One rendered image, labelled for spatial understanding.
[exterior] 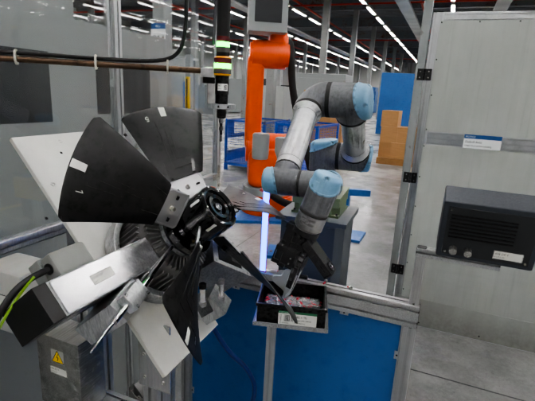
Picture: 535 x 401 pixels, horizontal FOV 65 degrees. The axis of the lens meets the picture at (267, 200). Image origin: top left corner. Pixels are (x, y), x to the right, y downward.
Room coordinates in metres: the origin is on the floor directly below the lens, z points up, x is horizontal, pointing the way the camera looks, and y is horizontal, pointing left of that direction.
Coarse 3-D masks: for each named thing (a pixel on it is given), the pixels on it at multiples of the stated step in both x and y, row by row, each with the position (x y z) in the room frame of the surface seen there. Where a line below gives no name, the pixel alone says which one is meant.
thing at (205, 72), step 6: (204, 72) 1.08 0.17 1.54; (210, 72) 1.09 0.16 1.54; (204, 78) 1.08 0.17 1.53; (210, 78) 1.08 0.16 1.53; (210, 84) 1.09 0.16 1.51; (210, 90) 1.09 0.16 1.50; (210, 96) 1.09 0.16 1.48; (210, 102) 1.09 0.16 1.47; (216, 108) 1.08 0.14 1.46; (222, 108) 1.07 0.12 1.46; (228, 108) 1.08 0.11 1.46; (234, 108) 1.10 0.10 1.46
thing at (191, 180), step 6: (192, 174) 1.09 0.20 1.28; (198, 174) 1.09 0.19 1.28; (180, 180) 1.08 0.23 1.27; (186, 180) 1.08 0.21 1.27; (192, 180) 1.08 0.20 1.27; (198, 180) 1.08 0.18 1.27; (174, 186) 1.07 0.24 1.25; (180, 186) 1.07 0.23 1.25; (192, 186) 1.07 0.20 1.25; (198, 186) 1.07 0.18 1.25; (204, 186) 1.07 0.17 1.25; (186, 192) 1.06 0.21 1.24; (192, 192) 1.06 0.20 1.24
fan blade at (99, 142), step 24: (96, 120) 0.87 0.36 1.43; (96, 144) 0.85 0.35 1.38; (120, 144) 0.89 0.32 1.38; (72, 168) 0.80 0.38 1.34; (96, 168) 0.84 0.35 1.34; (120, 168) 0.87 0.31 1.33; (144, 168) 0.91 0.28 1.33; (96, 192) 0.83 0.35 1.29; (120, 192) 0.86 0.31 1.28; (144, 192) 0.90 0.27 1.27; (168, 192) 0.94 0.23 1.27; (72, 216) 0.78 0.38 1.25; (96, 216) 0.82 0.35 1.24; (120, 216) 0.86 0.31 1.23; (144, 216) 0.91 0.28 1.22
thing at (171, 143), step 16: (144, 112) 1.17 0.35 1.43; (176, 112) 1.21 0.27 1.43; (192, 112) 1.24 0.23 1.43; (128, 128) 1.12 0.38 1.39; (144, 128) 1.14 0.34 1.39; (160, 128) 1.15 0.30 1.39; (176, 128) 1.17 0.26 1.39; (192, 128) 1.19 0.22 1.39; (144, 144) 1.11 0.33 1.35; (160, 144) 1.12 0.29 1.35; (176, 144) 1.13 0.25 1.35; (192, 144) 1.15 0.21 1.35; (160, 160) 1.10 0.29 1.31; (176, 160) 1.10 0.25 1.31; (192, 160) 1.11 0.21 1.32; (176, 176) 1.08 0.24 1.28
